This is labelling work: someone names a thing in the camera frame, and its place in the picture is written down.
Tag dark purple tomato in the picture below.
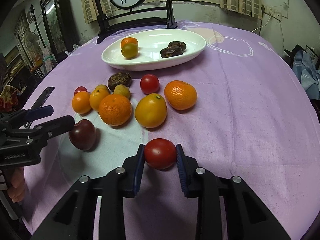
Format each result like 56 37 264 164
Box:
69 119 97 151

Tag small yellow kumquat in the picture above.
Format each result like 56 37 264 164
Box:
89 88 110 111

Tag textured orange mandarin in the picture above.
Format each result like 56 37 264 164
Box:
98 94 132 126

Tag small red cherry tomato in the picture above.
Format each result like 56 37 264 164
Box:
144 138 177 170

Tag yellow orange kumquat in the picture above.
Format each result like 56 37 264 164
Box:
135 93 167 128

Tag green yellow tomato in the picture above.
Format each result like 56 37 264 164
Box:
121 43 138 59

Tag large orange mandarin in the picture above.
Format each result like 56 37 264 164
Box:
164 80 197 111

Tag small orange tangerine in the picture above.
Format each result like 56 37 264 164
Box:
120 37 138 48

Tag wrinkled dark date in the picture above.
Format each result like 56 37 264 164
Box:
160 46 183 59

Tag dark brown round fruit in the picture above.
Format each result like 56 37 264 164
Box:
168 41 187 52

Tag left hand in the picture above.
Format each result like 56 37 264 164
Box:
5 167 25 203

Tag white plastic bag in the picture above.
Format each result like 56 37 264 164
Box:
65 44 80 56

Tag dark wooden cabinet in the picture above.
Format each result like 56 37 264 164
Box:
40 0 79 63

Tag pale yellow longan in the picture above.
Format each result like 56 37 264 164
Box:
113 85 131 99

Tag purple tablecloth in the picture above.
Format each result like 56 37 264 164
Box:
22 21 319 239

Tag brown passion fruit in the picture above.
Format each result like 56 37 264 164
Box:
107 72 132 91

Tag white oval plate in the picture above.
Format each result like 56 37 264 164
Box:
101 29 207 71

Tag blue clothes pile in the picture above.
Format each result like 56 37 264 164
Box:
292 50 319 100

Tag black framed decorative screen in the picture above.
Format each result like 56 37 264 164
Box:
95 0 177 44

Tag white wall cable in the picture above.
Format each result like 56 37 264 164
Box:
251 12 275 34

